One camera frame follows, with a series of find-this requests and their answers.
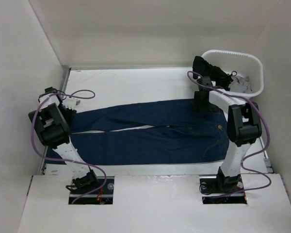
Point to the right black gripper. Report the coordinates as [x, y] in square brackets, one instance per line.
[197, 106]

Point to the dark blue denim trousers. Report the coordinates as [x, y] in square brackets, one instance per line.
[162, 132]

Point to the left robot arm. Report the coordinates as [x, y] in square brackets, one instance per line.
[51, 122]

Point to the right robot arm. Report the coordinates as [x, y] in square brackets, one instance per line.
[243, 129]

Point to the black garment in basket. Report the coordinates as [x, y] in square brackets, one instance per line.
[205, 69]

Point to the white patterned garment in basket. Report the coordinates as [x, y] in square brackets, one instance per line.
[240, 84]

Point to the white plastic basket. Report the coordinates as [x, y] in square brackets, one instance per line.
[246, 65]

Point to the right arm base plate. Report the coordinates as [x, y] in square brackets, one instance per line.
[214, 193]

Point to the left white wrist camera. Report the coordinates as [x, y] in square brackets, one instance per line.
[71, 103]

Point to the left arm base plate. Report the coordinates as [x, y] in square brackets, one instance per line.
[98, 192]

